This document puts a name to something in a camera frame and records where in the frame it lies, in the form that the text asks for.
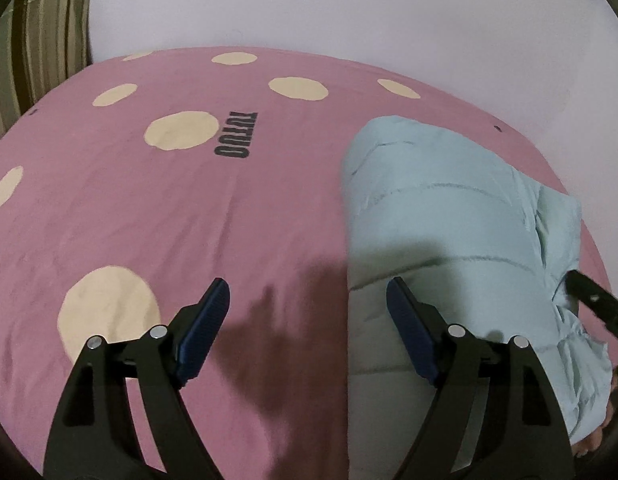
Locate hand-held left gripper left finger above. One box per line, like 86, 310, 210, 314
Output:
43, 278, 232, 480

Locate pink dotted bed sheet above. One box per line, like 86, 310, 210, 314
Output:
0, 47, 610, 480

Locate light green puffer jacket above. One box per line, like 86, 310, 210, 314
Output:
341, 115, 616, 480

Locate person's right hand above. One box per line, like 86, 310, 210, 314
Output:
571, 370, 618, 457

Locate striped curtain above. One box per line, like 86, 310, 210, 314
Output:
0, 0, 94, 152

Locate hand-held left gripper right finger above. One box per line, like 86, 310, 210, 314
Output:
386, 277, 576, 480

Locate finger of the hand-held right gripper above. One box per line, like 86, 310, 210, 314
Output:
565, 270, 618, 343

